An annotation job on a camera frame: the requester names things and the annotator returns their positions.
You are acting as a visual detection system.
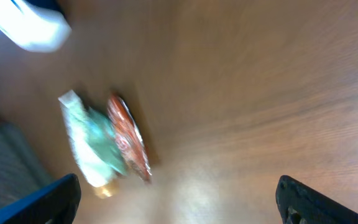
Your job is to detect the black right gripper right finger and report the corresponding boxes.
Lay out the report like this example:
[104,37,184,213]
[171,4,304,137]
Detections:
[275,175,358,224]

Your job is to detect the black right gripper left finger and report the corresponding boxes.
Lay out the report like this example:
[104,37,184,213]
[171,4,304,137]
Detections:
[0,174,81,224]

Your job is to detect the white tube with gold cap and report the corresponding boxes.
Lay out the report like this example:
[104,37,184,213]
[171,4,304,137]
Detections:
[58,90,119,198]

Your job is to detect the teal snack packet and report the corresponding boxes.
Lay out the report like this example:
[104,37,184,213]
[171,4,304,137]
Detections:
[87,108,127,176]

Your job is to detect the red snack bar wrapper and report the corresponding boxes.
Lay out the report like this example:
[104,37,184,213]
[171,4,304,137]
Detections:
[107,93,152,184]

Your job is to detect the white barcode scanner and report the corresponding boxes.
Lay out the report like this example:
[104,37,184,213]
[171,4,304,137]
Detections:
[0,0,71,53]

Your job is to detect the grey plastic mesh basket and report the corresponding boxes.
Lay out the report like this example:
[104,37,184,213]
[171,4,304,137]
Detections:
[0,123,53,208]

